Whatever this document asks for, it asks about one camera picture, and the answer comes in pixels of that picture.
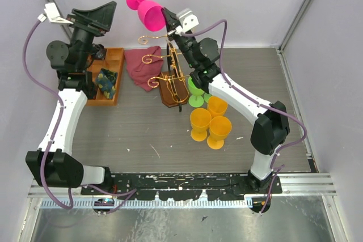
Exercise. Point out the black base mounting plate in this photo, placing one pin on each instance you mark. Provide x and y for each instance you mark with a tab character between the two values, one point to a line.
189	186

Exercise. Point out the red cloth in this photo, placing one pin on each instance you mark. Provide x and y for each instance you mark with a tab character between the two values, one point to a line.
139	71

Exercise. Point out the green wine glass left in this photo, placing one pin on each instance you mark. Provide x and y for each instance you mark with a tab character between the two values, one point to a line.
196	99

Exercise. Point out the orange wine glass back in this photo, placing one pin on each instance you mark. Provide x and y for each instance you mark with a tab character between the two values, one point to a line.
216	106

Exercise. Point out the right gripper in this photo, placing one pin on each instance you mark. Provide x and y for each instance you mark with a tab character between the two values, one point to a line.
171	20

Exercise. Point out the blue floral fabric pouch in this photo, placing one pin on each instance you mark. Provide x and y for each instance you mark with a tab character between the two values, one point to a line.
106	81

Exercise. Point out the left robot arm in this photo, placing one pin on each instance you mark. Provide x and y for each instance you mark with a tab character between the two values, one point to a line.
52	163

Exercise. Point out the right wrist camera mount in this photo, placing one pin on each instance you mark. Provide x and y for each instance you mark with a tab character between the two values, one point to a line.
188	21

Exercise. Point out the green wine glass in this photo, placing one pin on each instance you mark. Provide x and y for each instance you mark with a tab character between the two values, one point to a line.
196	99
206	97

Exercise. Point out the orange wine glass front right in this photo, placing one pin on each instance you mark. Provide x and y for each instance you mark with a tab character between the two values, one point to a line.
219	128

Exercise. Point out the aluminium frame rail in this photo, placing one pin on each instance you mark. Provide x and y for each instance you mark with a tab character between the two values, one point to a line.
293	185

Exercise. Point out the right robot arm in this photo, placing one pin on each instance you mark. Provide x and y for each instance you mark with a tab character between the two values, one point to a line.
269	120

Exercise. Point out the wooden tray organizer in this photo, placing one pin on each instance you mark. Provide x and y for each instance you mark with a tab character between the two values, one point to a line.
114	61

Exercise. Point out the gold wire wine glass rack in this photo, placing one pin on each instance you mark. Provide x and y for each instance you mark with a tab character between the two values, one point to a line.
172	83

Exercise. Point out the small dark item in tray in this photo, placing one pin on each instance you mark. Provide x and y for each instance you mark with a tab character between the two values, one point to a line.
99	52

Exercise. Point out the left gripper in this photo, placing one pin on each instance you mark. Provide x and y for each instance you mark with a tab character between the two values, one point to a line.
102	16

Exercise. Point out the orange wine glass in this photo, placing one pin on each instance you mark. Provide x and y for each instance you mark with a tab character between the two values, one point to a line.
216	106
200	119
219	128

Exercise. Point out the orange wine glass front left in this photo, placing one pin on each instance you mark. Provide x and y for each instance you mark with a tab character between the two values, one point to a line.
200	119

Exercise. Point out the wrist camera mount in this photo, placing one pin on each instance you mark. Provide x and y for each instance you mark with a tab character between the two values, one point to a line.
188	21
52	13

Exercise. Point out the green wine glass right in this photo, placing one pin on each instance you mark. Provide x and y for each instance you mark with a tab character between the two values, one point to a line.
206	97

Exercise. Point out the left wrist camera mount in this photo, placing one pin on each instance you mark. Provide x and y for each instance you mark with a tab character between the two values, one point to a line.
52	13

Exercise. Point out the pink wine glass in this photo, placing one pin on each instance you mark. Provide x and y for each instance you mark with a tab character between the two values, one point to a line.
149	13

